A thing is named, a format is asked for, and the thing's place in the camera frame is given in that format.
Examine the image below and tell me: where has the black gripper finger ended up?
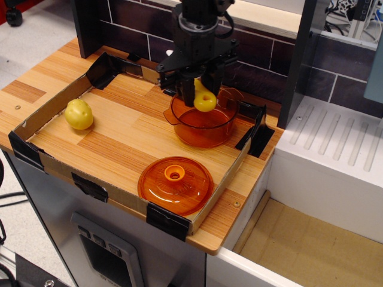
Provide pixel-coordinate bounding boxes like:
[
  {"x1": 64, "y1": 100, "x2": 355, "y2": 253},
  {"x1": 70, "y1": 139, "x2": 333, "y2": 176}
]
[
  {"x1": 203, "y1": 61, "x2": 225, "y2": 96},
  {"x1": 178, "y1": 78, "x2": 195, "y2": 107}
]

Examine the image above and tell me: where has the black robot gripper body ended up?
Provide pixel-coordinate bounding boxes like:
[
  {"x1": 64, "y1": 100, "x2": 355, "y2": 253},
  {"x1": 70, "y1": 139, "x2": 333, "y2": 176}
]
[{"x1": 156, "y1": 14, "x2": 238, "y2": 89}]

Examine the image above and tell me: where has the yellow handled white toy knife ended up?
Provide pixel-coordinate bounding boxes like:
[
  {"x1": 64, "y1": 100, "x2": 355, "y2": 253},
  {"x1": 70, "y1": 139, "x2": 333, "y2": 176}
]
[{"x1": 193, "y1": 78, "x2": 217, "y2": 112}]

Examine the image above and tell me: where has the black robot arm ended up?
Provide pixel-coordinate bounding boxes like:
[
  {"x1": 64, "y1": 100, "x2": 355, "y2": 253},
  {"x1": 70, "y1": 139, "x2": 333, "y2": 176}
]
[{"x1": 156, "y1": 0, "x2": 239, "y2": 107}]

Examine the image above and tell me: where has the orange transparent plastic pot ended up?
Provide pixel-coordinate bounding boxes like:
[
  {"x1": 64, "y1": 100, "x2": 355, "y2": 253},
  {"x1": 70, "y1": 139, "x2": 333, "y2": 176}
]
[{"x1": 163, "y1": 88, "x2": 244, "y2": 148}]

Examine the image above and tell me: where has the taped cardboard fence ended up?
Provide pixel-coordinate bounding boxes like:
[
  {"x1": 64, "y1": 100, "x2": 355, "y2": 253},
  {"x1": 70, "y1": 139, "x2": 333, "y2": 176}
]
[{"x1": 8, "y1": 52, "x2": 275, "y2": 242}]

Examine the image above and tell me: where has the orange transparent pot lid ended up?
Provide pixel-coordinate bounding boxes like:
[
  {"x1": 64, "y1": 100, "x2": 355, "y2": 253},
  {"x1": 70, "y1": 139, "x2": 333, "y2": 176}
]
[{"x1": 138, "y1": 157, "x2": 214, "y2": 216}]

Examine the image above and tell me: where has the yellow toy potato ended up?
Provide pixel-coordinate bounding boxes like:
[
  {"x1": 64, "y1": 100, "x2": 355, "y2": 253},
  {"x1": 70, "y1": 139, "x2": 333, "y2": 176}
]
[{"x1": 64, "y1": 99, "x2": 93, "y2": 130}]

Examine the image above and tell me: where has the white toy sink unit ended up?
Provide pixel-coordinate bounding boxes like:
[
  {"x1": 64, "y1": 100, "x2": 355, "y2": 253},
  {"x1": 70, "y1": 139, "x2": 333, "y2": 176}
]
[{"x1": 206, "y1": 97, "x2": 382, "y2": 286}]

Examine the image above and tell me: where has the black caster wheel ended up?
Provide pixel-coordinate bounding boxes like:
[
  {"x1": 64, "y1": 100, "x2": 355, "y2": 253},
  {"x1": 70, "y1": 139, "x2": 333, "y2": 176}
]
[{"x1": 5, "y1": 7, "x2": 23, "y2": 27}]

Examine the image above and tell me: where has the grey toy oven front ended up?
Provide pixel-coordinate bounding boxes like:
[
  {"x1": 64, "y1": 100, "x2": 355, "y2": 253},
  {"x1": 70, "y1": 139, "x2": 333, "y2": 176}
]
[{"x1": 71, "y1": 212, "x2": 145, "y2": 286}]

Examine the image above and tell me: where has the dark grey vertical post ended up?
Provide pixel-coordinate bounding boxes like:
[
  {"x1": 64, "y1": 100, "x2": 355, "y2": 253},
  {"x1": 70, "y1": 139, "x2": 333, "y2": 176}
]
[{"x1": 278, "y1": 1, "x2": 329, "y2": 129}]

